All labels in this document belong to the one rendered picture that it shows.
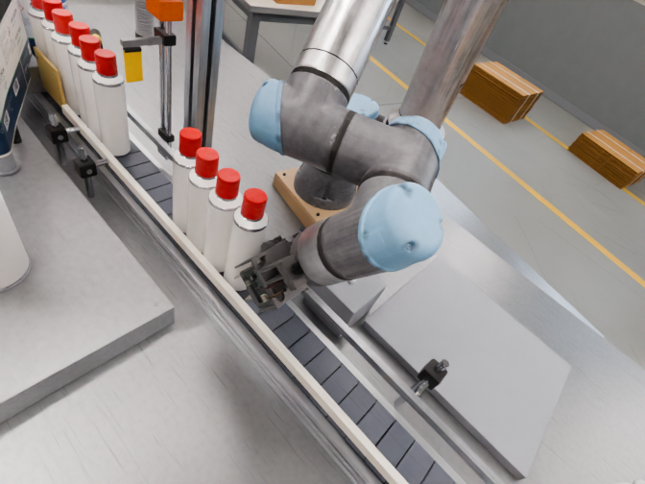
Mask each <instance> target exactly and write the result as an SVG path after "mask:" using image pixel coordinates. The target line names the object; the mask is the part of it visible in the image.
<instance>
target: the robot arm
mask: <svg viewBox="0 0 645 484"><path fill-rule="evenodd" d="M394 1H395V0H325V1H324V4H323V6H322V9H321V11H320V13H319V15H318V17H317V19H316V22H315V24H314V26H313V28H312V30H311V32H310V34H309V36H308V38H307V40H306V42H305V44H304V46H303V48H302V50H301V52H300V54H299V58H298V60H297V62H296V64H295V66H294V68H293V70H292V73H291V75H290V77H289V79H288V81H287V83H285V81H282V80H281V81H278V80H275V79H270V80H267V81H265V82H264V83H263V85H262V86H261V87H260V88H258V90H257V92H256V94H255V96H254V98H253V101H252V104H251V110H250V116H249V129H250V133H251V136H252V138H253V139H254V140H255V141H257V142H258V143H261V144H263V145H264V146H265V147H268V148H270V149H272V150H274V151H276V152H278V153H280V154H281V155H282V156H284V157H285V156H288V157H291V158H294V159H296V160H299V161H301V162H302V165H301V166H300V168H299V169H298V171H297V173H296V175H295V179H294V188H295V191H296V193H297V194H298V195H299V197H300V198H301V199H302V200H304V201H305V202H306V203H307V204H309V205H311V206H314V207H317V208H320V209H325V210H339V209H343V208H345V207H347V206H348V208H346V209H344V210H342V211H340V212H338V213H336V214H334V215H332V216H329V217H327V218H325V219H323V220H321V221H320V222H318V223H316V224H314V225H311V226H310V227H308V228H306V229H305V230H304V231H303V232H301V233H300V234H299V235H297V237H296V238H293V237H292V236H291V235H288V236H286V237H284V238H283V239H282V237H281V235H279V236H277V237H275V238H272V239H270V240H268V241H266V242H264V243H263V244H262V245H261V253H260V254H258V255H256V256H254V257H252V258H250V259H248V260H246V261H244V262H242V263H240V264H239V265H237V266H235V267H234V268H235V269H236V268H238V267H241V266H243V265H245V264H247V263H249V262H251V266H250V267H248V268H246V269H244V270H243V271H241V272H240V274H239V275H238V276H236V277H234V279H237V278H240V277H241V278H242V280H243V282H245V284H246V288H247V290H248V291H249V293H250V294H249V295H248V296H247V297H246V298H245V300H246V301H250V300H253V301H254V303H255V304H256V305H257V307H258V308H259V310H258V312H263V311H268V310H272V309H277V308H279V307H281V306H282V305H284V304H285V303H287V302H288V301H290V300H291V299H292V298H293V297H295V296H296V295H298V294H299V293H304V292H306V291H307V290H308V289H309V288H308V287H310V286H314V287H321V286H327V285H333V284H337V283H341V282H344V281H347V283H348V284H349V285H352V284H354V283H355V282H356V280H357V279H358V278H364V277H368V276H372V275H376V274H380V273H384V272H394V271H399V270H402V269H405V268H407V267H409V266H411V265H412V264H415V263H418V262H421V261H423V260H426V259H428V258H430V257H432V256H433V255H434V254H435V253H436V252H437V251H438V249H439V248H440V246H441V244H442V240H443V234H444V230H443V228H442V225H441V222H442V220H443V218H442V213H441V210H440V207H439V205H438V203H437V202H436V200H435V199H434V197H433V196H432V195H431V191H432V187H433V184H434V181H435V179H436V178H437V176H438V174H439V172H440V168H441V160H442V157H443V155H444V153H445V150H446V142H445V141H444V140H443V139H444V136H445V131H444V128H443V125H442V123H443V121H444V119H445V117H446V116H447V114H448V113H449V111H450V109H451V107H452V105H453V103H454V102H455V100H456V98H457V96H458V94H459V92H460V90H461V88H462V87H463V85H464V83H465V81H466V78H467V76H468V74H469V72H470V71H471V69H472V67H473V65H474V63H475V62H476V60H477V58H478V57H479V55H480V53H481V51H482V49H483V47H484V45H485V43H486V41H487V40H488V38H489V36H490V33H491V31H492V29H493V27H494V26H495V24H496V22H497V20H498V18H499V16H500V14H501V12H502V11H503V10H504V8H505V6H506V4H507V2H508V0H444V2H443V4H442V8H441V10H440V13H439V15H438V18H437V20H436V22H435V25H434V27H433V30H432V32H431V35H430V37H429V38H428V41H427V43H426V46H425V48H424V51H423V53H422V55H421V58H420V60H419V63H418V66H417V69H416V71H415V74H414V76H413V79H412V81H411V82H410V85H409V87H408V90H407V92H406V95H405V97H404V99H403V102H402V104H401V107H399V108H396V109H393V110H392V111H391V112H390V114H389V116H388V117H385V116H383V115H381V114H379V106H378V105H377V104H376V102H374V101H373V100H372V99H371V98H369V97H367V96H364V95H361V94H357V93H353V92H354V90H355V88H356V86H357V85H358V82H359V80H360V78H361V76H362V74H363V71H364V69H365V67H366V65H367V63H368V60H369V58H370V55H371V52H372V50H373V48H374V46H375V44H376V41H377V40H378V38H379V36H380V34H381V31H382V29H383V27H384V25H385V23H386V20H387V18H388V16H389V14H390V11H391V9H392V7H393V5H394ZM356 185H358V189H357V193H356ZM355 194H356V195H355ZM354 196H355V197H354ZM350 204H351V205H350ZM349 205H350V206H349Z"/></svg>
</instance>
